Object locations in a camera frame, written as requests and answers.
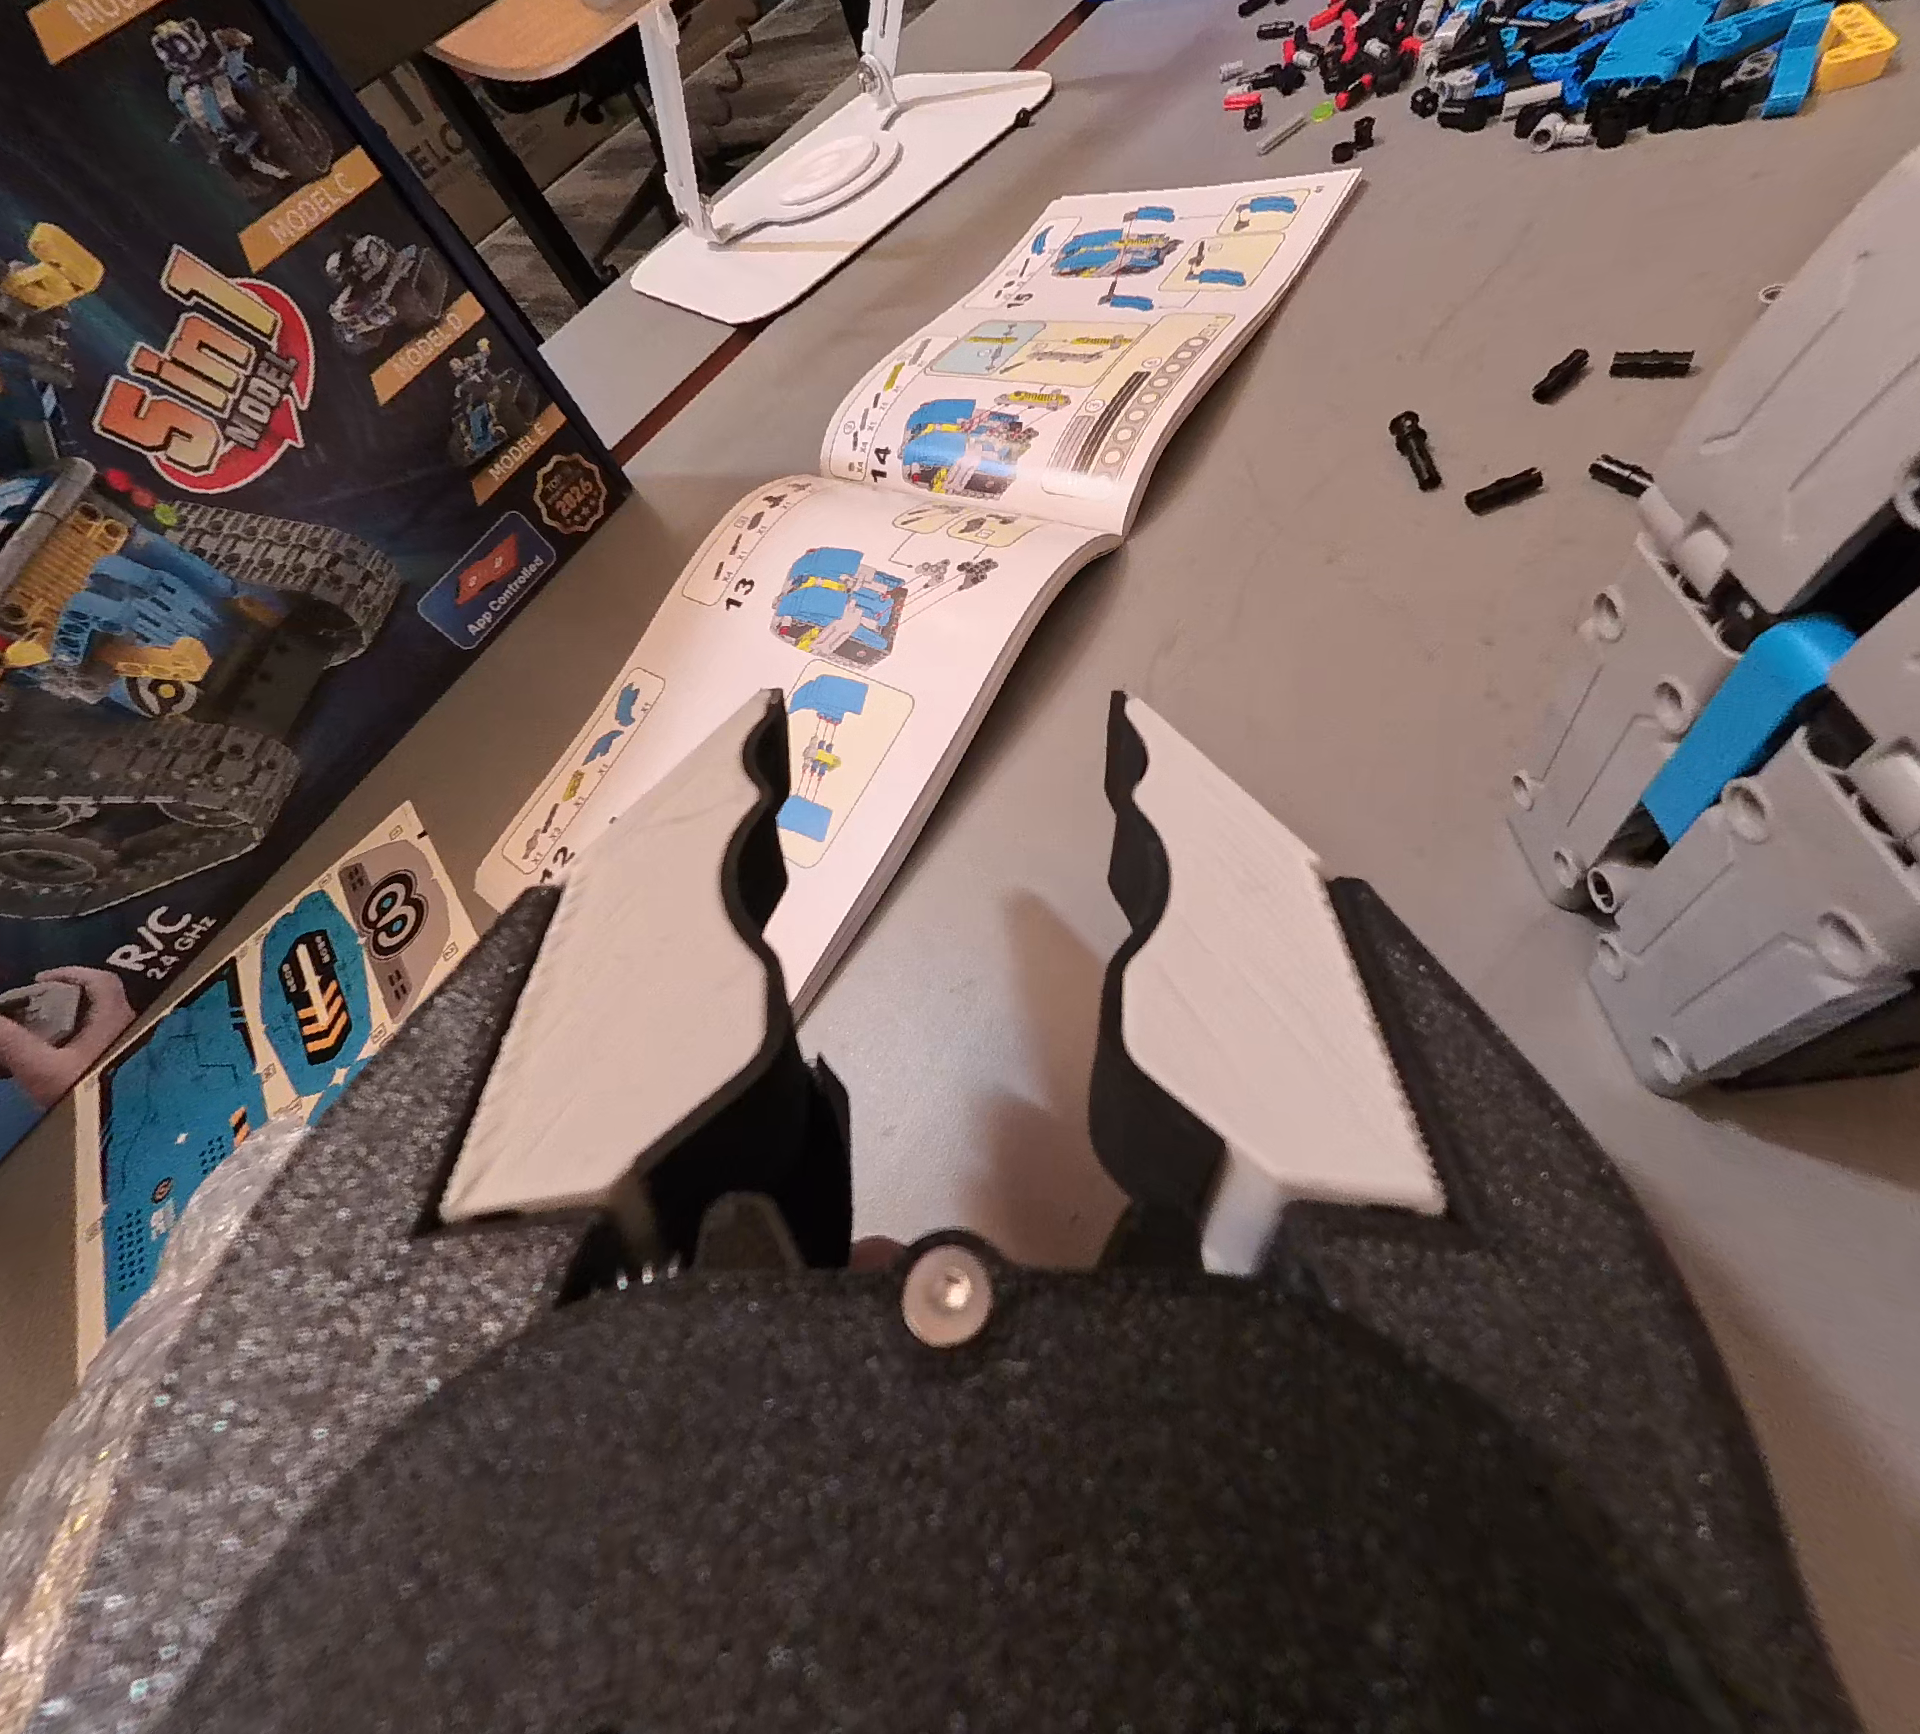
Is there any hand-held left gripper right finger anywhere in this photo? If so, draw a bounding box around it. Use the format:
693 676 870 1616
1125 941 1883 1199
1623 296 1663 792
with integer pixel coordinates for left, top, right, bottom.
1084 689 1452 1283

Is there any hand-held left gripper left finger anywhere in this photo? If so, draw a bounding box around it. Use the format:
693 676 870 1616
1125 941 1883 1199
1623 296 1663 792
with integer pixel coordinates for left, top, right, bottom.
438 689 854 1287

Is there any building instruction booklet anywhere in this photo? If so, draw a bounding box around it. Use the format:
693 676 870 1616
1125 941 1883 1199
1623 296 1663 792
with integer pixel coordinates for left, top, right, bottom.
476 168 1369 1016

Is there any grey desk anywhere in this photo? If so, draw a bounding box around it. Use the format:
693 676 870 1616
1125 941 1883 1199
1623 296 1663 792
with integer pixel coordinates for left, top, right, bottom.
0 0 1920 1734

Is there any white desk lamp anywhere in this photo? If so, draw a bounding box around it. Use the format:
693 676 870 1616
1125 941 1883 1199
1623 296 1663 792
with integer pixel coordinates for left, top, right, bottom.
566 0 1057 327

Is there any blue sticker sheet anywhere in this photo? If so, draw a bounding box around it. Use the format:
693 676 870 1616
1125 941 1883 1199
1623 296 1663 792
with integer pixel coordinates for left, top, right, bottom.
75 796 482 1376

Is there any grey blue toy robot body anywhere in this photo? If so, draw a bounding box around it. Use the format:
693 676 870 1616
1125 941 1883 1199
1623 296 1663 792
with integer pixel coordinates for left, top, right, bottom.
1505 137 1920 1098

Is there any clear bubble wrap bag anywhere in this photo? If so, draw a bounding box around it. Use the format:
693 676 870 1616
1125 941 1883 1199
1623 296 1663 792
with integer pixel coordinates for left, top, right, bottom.
0 1111 324 1723

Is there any dark toy kit box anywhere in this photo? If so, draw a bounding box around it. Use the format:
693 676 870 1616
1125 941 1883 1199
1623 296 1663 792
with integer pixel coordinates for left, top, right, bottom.
0 0 633 1158

